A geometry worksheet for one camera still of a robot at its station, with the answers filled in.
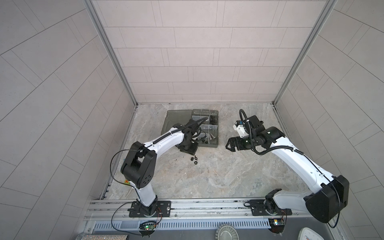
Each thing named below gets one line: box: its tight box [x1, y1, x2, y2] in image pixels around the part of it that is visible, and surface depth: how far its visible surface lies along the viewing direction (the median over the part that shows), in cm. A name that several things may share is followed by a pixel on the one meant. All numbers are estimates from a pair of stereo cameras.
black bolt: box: [209, 115, 219, 125], surface depth 107 cm
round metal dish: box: [215, 223, 240, 240], surface depth 65 cm
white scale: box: [298, 227, 325, 240], surface depth 64 cm
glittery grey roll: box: [76, 234, 129, 240], surface depth 62 cm
